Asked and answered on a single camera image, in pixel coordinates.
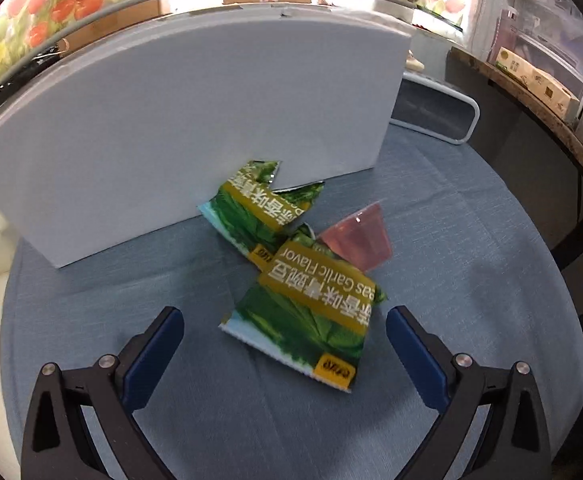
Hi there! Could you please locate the green pea snack packet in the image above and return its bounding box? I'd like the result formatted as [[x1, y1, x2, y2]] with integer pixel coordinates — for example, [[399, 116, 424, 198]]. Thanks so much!
[[198, 159, 324, 270], [219, 224, 386, 392]]

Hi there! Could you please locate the pink jelly cup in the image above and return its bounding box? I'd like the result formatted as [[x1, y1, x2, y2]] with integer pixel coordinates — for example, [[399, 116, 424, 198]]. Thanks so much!
[[319, 202, 392, 273]]

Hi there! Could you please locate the blue tablecloth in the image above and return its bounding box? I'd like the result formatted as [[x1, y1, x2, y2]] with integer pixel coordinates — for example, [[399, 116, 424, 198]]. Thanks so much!
[[0, 127, 583, 479]]

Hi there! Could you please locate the wooden side shelf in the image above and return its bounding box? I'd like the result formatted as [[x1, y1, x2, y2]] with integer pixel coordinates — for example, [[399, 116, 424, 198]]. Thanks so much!
[[445, 46, 583, 196]]

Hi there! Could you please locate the white storage box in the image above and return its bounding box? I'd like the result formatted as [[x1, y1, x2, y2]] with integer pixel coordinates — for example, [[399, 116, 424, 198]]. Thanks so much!
[[0, 4, 413, 268]]

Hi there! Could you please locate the beige patterned carton box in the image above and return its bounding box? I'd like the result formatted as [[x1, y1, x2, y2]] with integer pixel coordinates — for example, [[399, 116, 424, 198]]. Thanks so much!
[[495, 47, 580, 124]]

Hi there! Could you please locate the black grey bluetooth speaker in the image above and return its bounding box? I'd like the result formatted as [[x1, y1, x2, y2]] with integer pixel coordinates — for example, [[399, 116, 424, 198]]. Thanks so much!
[[390, 70, 480, 145]]

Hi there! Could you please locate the tissue box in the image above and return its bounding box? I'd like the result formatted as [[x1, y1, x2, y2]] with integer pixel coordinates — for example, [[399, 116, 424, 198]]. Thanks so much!
[[405, 50, 425, 73]]

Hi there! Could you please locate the clear drawer organizer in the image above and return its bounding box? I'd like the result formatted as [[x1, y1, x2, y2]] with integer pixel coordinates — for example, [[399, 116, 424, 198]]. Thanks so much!
[[489, 0, 583, 98]]

